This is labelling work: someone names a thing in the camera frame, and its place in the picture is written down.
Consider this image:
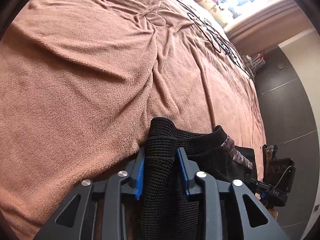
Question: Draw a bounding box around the brown bed blanket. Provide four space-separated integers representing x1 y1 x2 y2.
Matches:
1 0 265 239

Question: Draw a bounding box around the large black t-shirt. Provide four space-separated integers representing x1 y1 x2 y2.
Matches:
139 117 257 239

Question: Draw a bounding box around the folded black bear-print shirt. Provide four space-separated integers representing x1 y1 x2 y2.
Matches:
262 145 278 178

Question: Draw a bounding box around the right pink curtain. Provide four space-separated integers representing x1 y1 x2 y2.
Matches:
224 0 313 55

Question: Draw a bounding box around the white bedside cabinet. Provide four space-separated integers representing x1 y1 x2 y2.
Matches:
242 51 266 82

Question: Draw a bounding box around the black cable tangle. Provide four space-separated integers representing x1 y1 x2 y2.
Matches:
175 0 251 78

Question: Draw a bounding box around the person's right hand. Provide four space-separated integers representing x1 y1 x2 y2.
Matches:
268 209 279 220

